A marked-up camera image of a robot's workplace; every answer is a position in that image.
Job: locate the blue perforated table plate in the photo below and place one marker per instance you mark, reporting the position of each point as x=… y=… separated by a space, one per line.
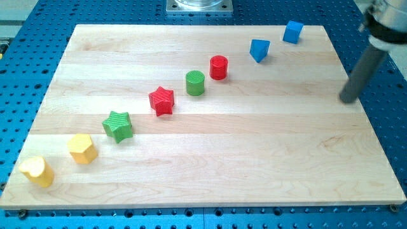
x=32 y=58

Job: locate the red cylinder block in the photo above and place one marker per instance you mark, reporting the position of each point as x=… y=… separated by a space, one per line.
x=218 y=67

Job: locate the yellow hexagon block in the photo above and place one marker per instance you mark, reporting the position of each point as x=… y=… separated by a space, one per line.
x=82 y=149

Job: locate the green cylinder block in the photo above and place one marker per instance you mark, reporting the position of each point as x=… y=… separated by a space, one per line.
x=195 y=81

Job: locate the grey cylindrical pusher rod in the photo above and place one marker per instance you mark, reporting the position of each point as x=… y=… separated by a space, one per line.
x=366 y=67

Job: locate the green star block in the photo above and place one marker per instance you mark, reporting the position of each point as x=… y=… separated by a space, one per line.
x=118 y=126

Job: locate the wooden board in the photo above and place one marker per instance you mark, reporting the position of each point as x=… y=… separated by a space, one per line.
x=272 y=133

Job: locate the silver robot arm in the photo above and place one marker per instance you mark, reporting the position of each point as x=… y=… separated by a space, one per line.
x=386 y=22

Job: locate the yellow heart block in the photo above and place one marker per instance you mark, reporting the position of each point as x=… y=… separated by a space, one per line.
x=38 y=171

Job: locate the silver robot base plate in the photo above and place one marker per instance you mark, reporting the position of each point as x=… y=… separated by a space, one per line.
x=196 y=7

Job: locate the blue cube block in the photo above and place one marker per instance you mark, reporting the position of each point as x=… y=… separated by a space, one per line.
x=292 y=32

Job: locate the blue triangular prism block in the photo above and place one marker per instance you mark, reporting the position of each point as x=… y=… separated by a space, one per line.
x=259 y=49

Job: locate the red star block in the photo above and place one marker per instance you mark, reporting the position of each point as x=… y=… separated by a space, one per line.
x=162 y=101

